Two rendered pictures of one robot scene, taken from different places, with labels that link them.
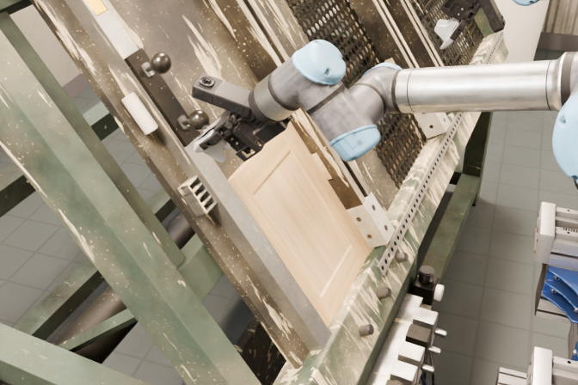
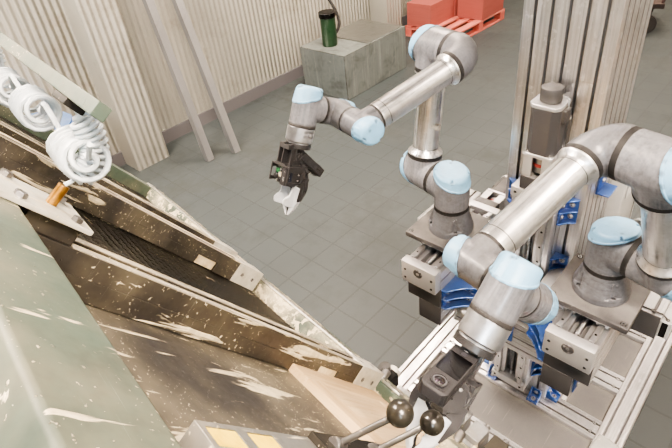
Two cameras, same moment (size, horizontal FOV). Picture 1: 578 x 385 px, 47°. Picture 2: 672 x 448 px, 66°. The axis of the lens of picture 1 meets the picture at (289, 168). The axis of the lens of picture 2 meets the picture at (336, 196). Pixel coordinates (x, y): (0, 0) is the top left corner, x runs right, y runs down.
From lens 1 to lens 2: 1.12 m
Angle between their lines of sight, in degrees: 51
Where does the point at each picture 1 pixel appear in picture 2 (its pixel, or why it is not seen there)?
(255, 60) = (249, 344)
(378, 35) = (180, 246)
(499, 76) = (559, 187)
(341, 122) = (549, 298)
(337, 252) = not seen: hidden behind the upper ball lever
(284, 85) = (516, 312)
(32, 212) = not seen: outside the picture
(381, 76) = (485, 249)
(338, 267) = not seen: hidden behind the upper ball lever
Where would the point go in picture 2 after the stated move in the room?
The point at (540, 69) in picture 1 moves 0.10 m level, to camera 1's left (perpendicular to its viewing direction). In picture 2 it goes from (574, 166) to (572, 194)
